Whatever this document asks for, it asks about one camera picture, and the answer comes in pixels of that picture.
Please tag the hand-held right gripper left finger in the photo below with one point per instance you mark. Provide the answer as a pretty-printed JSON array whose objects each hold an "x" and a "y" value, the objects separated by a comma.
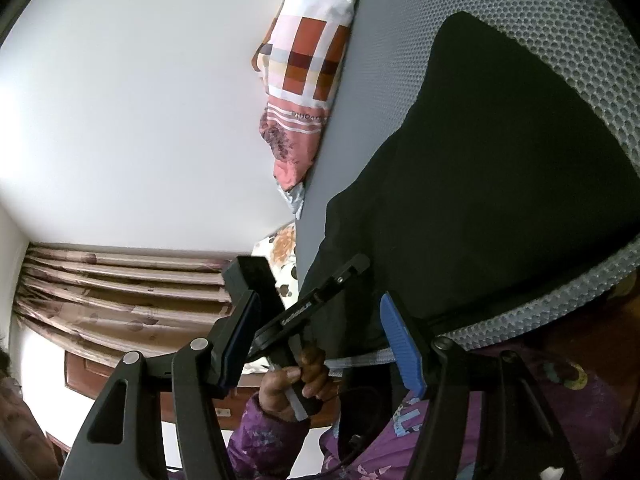
[{"x": 239, "y": 332}]

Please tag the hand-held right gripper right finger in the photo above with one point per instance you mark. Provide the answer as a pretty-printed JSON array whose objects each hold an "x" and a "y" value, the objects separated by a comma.
[{"x": 402, "y": 345}]

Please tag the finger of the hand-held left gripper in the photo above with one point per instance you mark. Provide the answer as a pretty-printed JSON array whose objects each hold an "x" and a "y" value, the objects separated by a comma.
[{"x": 345, "y": 277}]

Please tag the black pants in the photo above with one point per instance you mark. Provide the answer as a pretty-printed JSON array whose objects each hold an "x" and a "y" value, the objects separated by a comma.
[{"x": 475, "y": 185}]

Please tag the person's left forearm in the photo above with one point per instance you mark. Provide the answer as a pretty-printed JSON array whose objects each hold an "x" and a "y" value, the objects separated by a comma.
[{"x": 260, "y": 445}]

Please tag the person's left hand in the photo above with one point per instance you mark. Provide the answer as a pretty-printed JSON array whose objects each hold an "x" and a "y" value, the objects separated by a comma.
[{"x": 277, "y": 390}]

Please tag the orange floral pillow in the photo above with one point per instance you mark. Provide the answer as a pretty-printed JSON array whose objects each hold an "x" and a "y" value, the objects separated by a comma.
[{"x": 282, "y": 250}]

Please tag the crumpled white grey cloth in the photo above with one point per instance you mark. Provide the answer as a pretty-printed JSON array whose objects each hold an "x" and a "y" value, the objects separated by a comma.
[{"x": 296, "y": 200}]

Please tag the beige floral curtain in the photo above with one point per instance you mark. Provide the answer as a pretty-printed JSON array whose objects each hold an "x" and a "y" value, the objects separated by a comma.
[{"x": 125, "y": 305}]

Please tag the brown wooden furniture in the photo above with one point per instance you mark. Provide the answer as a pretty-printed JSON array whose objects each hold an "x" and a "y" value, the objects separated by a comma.
[{"x": 82, "y": 370}]

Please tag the person's purple clothed body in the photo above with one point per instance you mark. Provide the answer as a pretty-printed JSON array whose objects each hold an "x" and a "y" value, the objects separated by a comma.
[{"x": 590, "y": 410}]

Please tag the red checked patterned pillow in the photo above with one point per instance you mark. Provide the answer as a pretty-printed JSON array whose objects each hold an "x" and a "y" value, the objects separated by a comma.
[{"x": 305, "y": 60}]

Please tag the person's head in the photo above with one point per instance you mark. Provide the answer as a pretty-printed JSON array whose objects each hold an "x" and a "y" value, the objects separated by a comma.
[{"x": 25, "y": 440}]

